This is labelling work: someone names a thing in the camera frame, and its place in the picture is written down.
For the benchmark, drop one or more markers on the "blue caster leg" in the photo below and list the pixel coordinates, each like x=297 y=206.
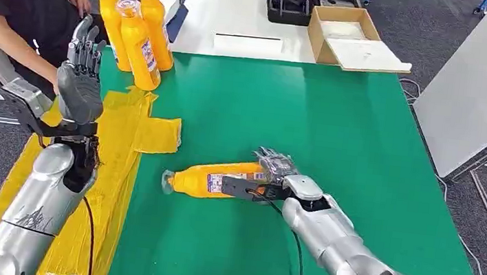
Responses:
x=482 y=4

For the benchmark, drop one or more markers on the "white flat board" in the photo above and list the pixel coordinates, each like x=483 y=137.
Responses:
x=367 y=55

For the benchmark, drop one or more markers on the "white foam sheet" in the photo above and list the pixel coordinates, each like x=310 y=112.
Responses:
x=343 y=30

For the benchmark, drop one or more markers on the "black label printer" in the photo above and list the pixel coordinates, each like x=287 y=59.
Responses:
x=287 y=11

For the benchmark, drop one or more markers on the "white desk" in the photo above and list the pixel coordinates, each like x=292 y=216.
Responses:
x=230 y=9

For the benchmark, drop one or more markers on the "green table mat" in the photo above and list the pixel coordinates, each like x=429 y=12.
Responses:
x=319 y=117

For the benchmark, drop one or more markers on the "tablet with blue cover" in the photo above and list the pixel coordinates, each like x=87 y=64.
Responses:
x=178 y=21

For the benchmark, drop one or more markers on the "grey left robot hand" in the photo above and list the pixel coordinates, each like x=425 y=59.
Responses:
x=80 y=90

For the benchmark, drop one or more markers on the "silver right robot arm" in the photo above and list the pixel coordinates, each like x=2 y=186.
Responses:
x=337 y=243

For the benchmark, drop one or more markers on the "orange drink bottle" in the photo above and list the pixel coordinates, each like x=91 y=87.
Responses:
x=109 y=25
x=193 y=179
x=157 y=26
x=137 y=46

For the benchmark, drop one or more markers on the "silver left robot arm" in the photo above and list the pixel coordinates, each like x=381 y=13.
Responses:
x=38 y=205

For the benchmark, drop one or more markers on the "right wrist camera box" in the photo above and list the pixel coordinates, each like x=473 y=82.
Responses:
x=242 y=187

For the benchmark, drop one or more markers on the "open cardboard box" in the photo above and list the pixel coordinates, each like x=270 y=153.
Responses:
x=315 y=39

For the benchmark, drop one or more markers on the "yellow plastic sheet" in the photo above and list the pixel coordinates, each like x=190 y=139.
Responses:
x=119 y=140

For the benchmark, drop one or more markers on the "white side table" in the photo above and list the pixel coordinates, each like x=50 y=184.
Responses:
x=478 y=85

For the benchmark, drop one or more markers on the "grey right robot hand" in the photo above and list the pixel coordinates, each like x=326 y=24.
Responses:
x=276 y=168

